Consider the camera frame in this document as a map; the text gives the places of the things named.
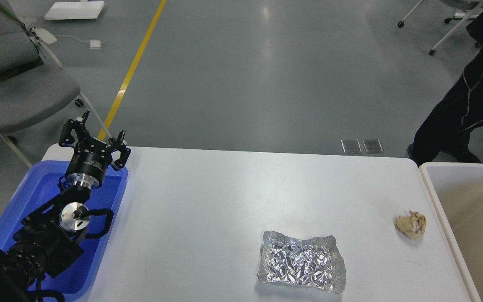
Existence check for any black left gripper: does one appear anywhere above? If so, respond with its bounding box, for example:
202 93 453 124
59 111 132 187

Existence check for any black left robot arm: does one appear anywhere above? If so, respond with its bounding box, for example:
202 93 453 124
0 111 131 302

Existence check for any grey office chair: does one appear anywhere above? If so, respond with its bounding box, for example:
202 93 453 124
0 0 95 167

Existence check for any white flat board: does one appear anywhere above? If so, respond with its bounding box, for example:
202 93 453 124
44 0 105 20

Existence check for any blue plastic bin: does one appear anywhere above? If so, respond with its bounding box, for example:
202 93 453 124
0 160 128 302

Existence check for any crumpled aluminium foil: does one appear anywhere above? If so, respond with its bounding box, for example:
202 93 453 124
257 231 347 294

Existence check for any left metal floor plate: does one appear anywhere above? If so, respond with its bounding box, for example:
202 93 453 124
340 139 362 154

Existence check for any metal floor plate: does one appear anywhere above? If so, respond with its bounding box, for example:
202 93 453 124
340 139 362 154
362 139 384 154

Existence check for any right metal floor plate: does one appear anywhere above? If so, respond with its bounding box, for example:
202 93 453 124
362 139 384 154

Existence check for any crumpled brown paper ball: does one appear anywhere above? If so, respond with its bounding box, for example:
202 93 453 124
395 210 427 240

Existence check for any beige plastic bin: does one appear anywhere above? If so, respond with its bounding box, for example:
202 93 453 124
420 162 483 302

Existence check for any person in black clothes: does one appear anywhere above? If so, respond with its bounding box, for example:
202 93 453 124
408 12 483 166

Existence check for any white rolling stand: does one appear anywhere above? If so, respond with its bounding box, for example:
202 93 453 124
397 0 483 57

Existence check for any white power adapter with cable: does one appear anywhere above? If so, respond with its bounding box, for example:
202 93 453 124
55 35 102 50

